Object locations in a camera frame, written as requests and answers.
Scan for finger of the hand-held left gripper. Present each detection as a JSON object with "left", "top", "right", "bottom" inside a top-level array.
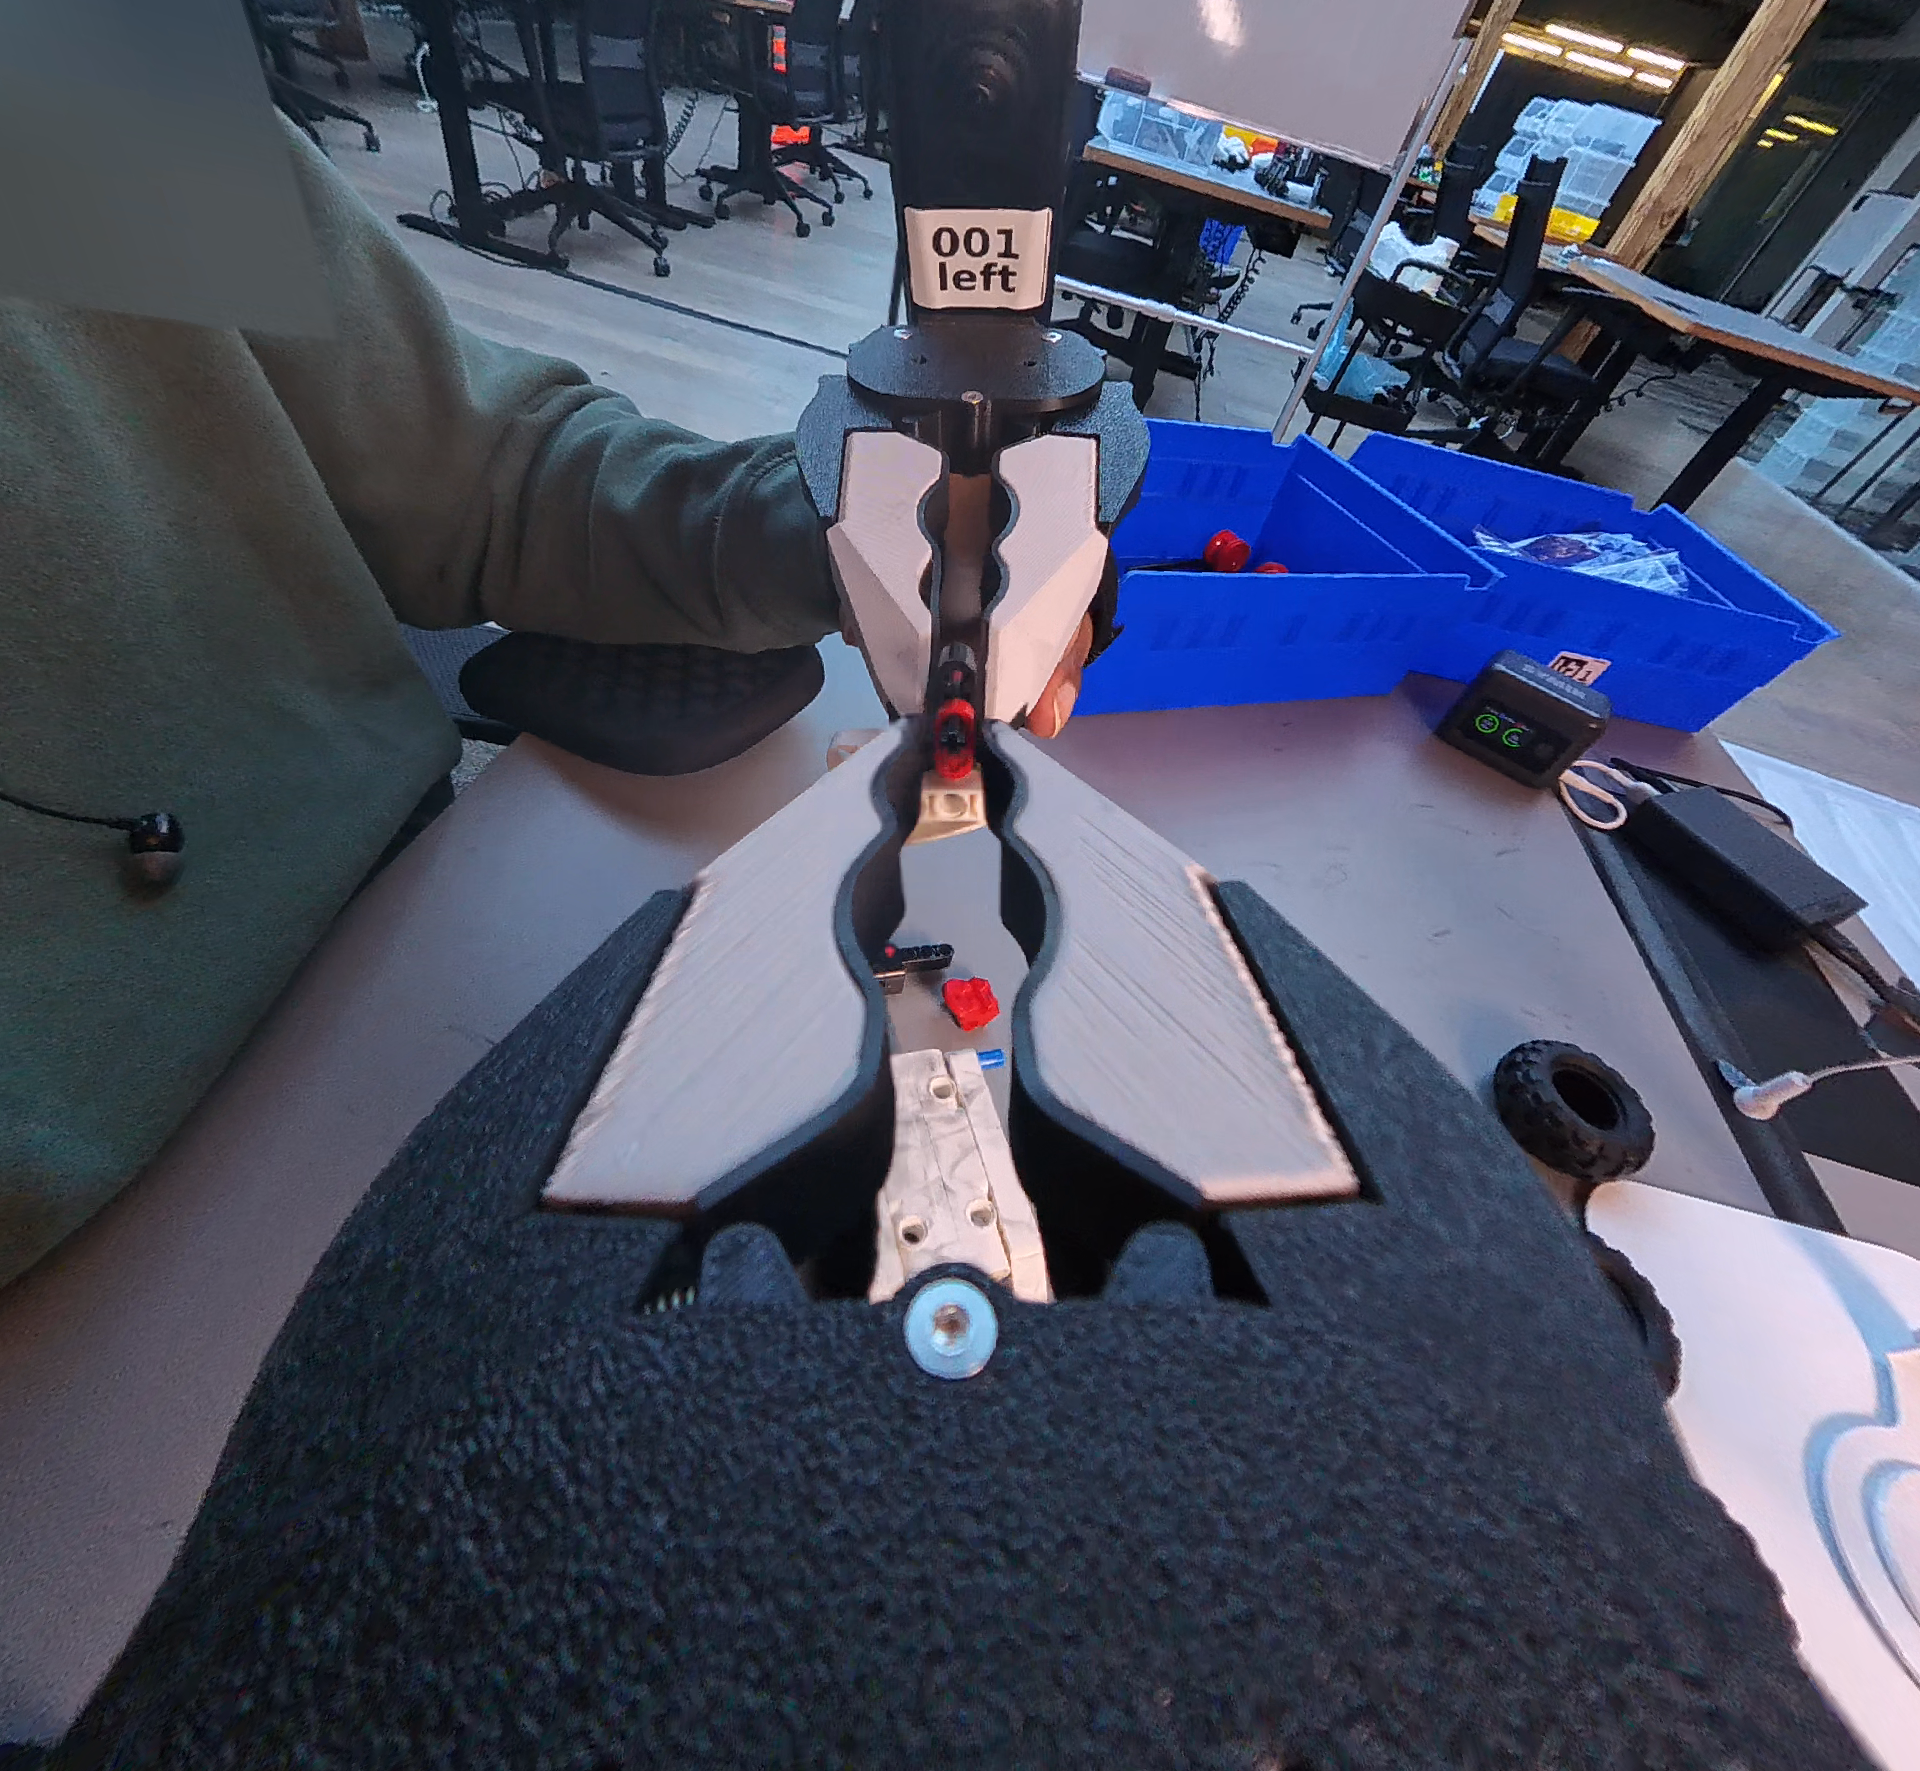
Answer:
[
  {"left": 826, "top": 435, "right": 952, "bottom": 723},
  {"left": 978, "top": 435, "right": 1116, "bottom": 737}
]

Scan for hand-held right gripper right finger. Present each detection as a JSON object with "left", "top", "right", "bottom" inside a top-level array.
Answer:
[{"left": 978, "top": 723, "right": 1365, "bottom": 1213}]

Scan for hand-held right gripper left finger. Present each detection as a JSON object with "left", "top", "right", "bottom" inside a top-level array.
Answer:
[{"left": 542, "top": 723, "right": 918, "bottom": 1219}]

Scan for white brick toy truck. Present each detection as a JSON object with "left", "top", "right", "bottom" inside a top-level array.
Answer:
[{"left": 868, "top": 1046, "right": 1054, "bottom": 1305}]

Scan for small white red brick assembly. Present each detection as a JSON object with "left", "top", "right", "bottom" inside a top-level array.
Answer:
[{"left": 916, "top": 652, "right": 990, "bottom": 844}]

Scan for person's left forearm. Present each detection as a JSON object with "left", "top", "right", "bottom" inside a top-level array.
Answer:
[{"left": 389, "top": 359, "right": 840, "bottom": 657}]

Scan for grey desk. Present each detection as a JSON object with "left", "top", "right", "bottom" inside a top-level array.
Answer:
[{"left": 0, "top": 658, "right": 1920, "bottom": 1744}]

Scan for black desk mat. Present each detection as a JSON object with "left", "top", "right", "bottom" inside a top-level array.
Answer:
[{"left": 1568, "top": 775, "right": 1920, "bottom": 1233}]

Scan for person's left hand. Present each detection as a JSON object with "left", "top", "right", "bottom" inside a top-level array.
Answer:
[{"left": 1023, "top": 612, "right": 1086, "bottom": 743}]

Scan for black office chair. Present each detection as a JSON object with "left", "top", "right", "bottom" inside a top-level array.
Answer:
[
  {"left": 225, "top": 0, "right": 386, "bottom": 155},
  {"left": 523, "top": 0, "right": 680, "bottom": 281},
  {"left": 1296, "top": 158, "right": 1629, "bottom": 467},
  {"left": 698, "top": 0, "right": 877, "bottom": 238}
]

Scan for black chair armrest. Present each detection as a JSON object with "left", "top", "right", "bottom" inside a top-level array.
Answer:
[{"left": 455, "top": 632, "right": 826, "bottom": 775}]

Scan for black toy tyre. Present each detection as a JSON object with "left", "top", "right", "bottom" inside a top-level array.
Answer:
[
  {"left": 1587, "top": 1230, "right": 1680, "bottom": 1397},
  {"left": 1493, "top": 1041, "right": 1655, "bottom": 1183}
]

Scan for whiteboard on stand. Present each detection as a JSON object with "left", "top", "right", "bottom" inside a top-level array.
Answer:
[{"left": 1051, "top": 0, "right": 1546, "bottom": 447}]

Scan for black power bank with screen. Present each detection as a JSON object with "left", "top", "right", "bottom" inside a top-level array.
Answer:
[{"left": 1435, "top": 648, "right": 1615, "bottom": 790}]

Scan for clear plastic bags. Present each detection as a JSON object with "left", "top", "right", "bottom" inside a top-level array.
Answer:
[{"left": 1473, "top": 528, "right": 1695, "bottom": 598}]

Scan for black power adapter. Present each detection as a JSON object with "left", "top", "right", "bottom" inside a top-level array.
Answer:
[{"left": 1619, "top": 780, "right": 1870, "bottom": 954}]

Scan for stack of clear plastic boxes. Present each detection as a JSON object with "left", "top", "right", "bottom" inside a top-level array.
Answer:
[{"left": 1501, "top": 101, "right": 1664, "bottom": 227}]

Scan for black earbud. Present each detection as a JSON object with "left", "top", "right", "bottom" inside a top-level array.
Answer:
[{"left": 0, "top": 787, "right": 186, "bottom": 890}]

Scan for person's green sweatshirt torso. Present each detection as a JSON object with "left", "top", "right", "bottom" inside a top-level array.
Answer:
[{"left": 0, "top": 123, "right": 468, "bottom": 1286}]

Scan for white booklet stand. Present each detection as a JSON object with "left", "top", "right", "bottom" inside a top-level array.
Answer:
[{"left": 1581, "top": 1052, "right": 1920, "bottom": 1771}]

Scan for white paper sheet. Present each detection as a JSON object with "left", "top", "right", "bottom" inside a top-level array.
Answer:
[{"left": 1718, "top": 737, "right": 1920, "bottom": 939}]

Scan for black adapter cable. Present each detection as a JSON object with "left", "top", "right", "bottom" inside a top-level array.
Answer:
[{"left": 1806, "top": 923, "right": 1920, "bottom": 1036}]

